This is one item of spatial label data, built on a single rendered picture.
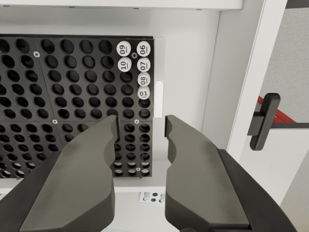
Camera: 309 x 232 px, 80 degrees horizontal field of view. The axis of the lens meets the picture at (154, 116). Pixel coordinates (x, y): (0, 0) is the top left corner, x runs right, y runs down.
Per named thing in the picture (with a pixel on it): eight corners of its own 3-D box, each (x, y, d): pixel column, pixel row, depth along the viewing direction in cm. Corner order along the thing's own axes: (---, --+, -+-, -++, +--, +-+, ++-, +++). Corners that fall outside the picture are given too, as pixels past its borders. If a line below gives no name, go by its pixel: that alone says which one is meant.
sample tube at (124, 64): (134, 50, 21) (130, 59, 17) (134, 61, 22) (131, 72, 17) (123, 50, 21) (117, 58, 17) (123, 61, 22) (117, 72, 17)
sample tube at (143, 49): (150, 37, 20) (150, 42, 16) (150, 49, 21) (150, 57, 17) (138, 37, 20) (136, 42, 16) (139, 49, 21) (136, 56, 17)
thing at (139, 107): (153, 38, 18) (153, 39, 17) (151, 173, 26) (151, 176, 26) (134, 38, 18) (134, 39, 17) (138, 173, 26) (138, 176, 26)
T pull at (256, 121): (275, 90, 20) (283, 95, 19) (256, 146, 24) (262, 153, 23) (243, 90, 20) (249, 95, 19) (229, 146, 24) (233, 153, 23)
